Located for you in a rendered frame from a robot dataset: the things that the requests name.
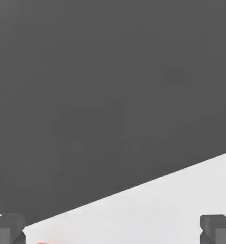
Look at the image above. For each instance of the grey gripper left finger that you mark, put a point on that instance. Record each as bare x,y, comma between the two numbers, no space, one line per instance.
4,231

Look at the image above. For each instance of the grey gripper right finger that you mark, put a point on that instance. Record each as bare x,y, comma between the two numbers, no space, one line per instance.
217,231

